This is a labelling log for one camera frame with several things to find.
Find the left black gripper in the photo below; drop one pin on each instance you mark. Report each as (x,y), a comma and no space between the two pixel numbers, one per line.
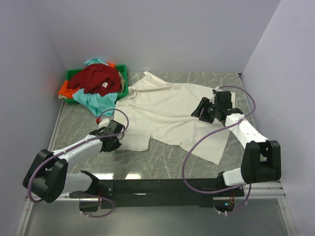
(115,146)

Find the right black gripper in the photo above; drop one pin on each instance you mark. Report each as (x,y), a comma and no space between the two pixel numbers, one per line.
(204,103)

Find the cream white t-shirt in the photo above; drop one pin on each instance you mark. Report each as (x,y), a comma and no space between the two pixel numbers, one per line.
(161,110)

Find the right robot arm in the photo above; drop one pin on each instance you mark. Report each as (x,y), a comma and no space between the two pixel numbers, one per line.
(261,160)

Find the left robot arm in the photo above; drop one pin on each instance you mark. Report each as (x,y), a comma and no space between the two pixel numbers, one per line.
(48,176)

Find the teal t-shirt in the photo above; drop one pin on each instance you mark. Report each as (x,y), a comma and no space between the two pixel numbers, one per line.
(97,86)

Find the black base crossbar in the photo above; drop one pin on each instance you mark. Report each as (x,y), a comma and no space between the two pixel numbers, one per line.
(152,193)

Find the tan t-shirt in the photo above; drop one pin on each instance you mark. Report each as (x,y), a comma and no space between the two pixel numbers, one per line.
(122,81)

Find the dark red t-shirt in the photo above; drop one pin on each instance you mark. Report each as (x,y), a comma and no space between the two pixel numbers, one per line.
(96,78)

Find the orange t-shirt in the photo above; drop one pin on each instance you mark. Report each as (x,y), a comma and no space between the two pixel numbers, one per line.
(65,91)

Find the aluminium frame rail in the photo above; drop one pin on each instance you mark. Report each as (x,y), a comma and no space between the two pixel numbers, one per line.
(256,193)

